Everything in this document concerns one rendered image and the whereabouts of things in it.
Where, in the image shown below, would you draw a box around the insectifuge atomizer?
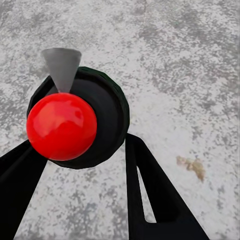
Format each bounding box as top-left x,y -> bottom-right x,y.
26,48 -> 130,170

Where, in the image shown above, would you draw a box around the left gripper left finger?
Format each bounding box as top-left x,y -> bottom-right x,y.
0,139 -> 48,240

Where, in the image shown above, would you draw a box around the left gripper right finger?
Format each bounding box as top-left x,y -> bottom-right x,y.
125,133 -> 210,240

